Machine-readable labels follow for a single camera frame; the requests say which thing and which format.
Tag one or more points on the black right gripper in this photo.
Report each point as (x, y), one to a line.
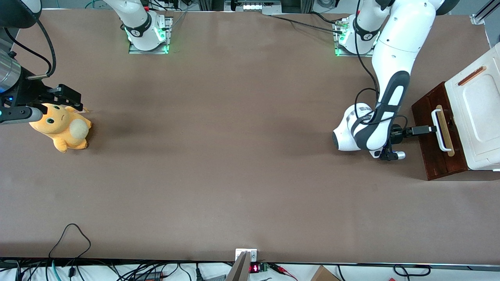
(28, 90)

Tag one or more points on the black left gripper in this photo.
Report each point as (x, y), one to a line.
(398, 135)

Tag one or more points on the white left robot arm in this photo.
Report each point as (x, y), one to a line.
(402, 39)

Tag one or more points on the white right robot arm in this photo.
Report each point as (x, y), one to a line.
(142, 29)

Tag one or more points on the orange plush toy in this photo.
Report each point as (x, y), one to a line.
(58, 130)

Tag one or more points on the brown cardboard box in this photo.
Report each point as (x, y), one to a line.
(324, 275)

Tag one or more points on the black power adapter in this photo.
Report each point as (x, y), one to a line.
(148, 276)

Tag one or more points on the white power strip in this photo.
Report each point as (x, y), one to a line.
(256, 6)

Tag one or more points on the red digit display module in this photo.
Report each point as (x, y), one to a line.
(254, 268)

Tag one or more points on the grey metal bar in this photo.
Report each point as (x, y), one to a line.
(239, 271)

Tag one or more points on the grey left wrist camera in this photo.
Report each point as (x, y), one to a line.
(398, 155)

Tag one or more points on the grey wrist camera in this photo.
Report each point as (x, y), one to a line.
(398, 155)
(19, 114)

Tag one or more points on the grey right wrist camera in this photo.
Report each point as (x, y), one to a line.
(19, 114)

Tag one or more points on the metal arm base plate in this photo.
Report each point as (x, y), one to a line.
(168, 35)
(336, 48)

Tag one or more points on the aluminium frame profile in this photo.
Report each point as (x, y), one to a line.
(484, 11)

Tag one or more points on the white table edge bracket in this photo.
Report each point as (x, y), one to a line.
(254, 255)

